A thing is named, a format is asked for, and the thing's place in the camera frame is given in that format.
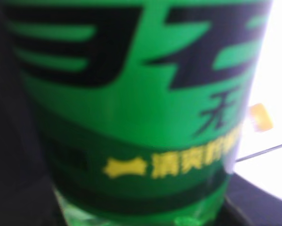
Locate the green sprite bottle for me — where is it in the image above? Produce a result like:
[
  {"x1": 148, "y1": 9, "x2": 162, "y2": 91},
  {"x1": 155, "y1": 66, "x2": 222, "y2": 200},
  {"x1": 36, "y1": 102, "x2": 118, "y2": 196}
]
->
[{"x1": 2, "y1": 0, "x2": 272, "y2": 226}]

